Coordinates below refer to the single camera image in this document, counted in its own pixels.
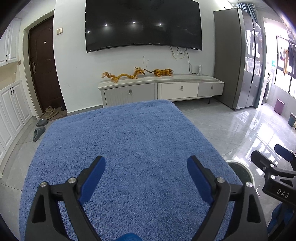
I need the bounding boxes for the white round trash bin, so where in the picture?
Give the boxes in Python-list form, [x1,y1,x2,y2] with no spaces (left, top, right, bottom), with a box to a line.
[226,160,255,187]

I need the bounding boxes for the teal bin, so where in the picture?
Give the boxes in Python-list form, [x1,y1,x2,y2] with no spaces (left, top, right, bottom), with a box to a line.
[288,113,296,128]

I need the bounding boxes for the purple storage box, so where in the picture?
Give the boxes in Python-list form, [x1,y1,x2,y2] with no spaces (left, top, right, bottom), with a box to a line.
[274,98,285,115]

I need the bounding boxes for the white washing machine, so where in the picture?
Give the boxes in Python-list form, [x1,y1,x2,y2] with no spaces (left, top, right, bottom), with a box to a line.
[261,73,273,105]

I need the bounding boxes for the grey slipper near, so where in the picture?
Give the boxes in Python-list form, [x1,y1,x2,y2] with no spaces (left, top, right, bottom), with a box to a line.
[33,126,46,142]

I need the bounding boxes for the grey slipper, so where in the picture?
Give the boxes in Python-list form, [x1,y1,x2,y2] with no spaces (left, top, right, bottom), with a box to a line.
[33,126,46,142]
[36,118,48,127]

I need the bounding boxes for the blue towel mat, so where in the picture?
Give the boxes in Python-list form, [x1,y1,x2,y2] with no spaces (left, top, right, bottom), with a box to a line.
[19,100,240,240]

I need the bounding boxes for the grey slipper far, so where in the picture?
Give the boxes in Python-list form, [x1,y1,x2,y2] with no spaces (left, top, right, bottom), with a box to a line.
[36,118,48,127]

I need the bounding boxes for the tan shoes pile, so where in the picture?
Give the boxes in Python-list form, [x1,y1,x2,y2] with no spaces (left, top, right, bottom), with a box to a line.
[43,106,67,120]

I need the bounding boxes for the hanging dark clothes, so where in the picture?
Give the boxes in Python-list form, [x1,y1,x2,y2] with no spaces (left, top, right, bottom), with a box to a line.
[277,39,295,77]

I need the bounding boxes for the white power strip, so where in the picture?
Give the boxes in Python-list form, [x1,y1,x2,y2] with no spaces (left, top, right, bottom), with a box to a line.
[198,65,202,75]

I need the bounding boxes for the white TV cabinet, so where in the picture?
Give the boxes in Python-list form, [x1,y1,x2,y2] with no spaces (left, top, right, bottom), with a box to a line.
[98,74,224,107]

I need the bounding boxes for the grey refrigerator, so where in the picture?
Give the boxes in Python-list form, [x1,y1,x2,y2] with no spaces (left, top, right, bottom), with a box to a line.
[213,8,263,110]

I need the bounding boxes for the golden dragon figurine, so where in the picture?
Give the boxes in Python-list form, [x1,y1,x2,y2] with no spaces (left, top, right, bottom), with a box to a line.
[101,67,152,83]

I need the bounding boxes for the golden tiger figurine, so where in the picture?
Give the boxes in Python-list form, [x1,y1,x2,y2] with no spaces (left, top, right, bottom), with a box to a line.
[153,68,174,77]

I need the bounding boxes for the brown entrance door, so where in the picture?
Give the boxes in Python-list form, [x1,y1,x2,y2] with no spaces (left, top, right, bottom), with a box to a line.
[28,16,66,113]

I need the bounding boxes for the white wall cupboards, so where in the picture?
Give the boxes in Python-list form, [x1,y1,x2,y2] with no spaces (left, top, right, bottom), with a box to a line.
[1,18,32,176]

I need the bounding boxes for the black wall television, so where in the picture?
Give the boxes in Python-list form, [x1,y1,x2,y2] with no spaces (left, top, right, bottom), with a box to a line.
[85,0,202,52]

